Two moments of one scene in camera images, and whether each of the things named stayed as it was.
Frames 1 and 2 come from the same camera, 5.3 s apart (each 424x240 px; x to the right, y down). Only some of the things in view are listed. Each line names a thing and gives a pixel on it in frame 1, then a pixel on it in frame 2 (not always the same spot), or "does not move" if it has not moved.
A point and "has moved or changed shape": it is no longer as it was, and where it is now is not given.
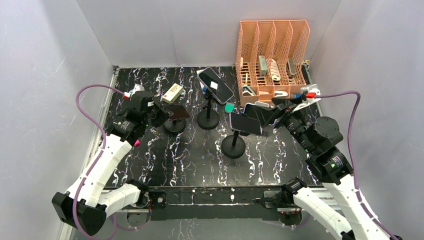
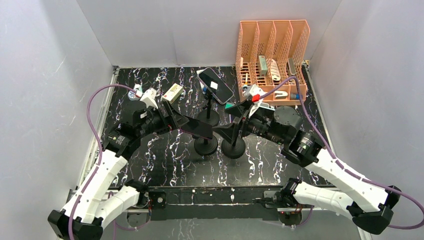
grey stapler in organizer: (263, 65) does not move
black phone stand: (208, 119) does not move
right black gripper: (277, 111) -> (228, 131)
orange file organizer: (271, 59) does not move
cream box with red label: (173, 93) does not move
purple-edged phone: (179, 111) -> (198, 128)
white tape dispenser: (280, 94) does not move
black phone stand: (174, 126) has moved or changed shape
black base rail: (222, 203) does not move
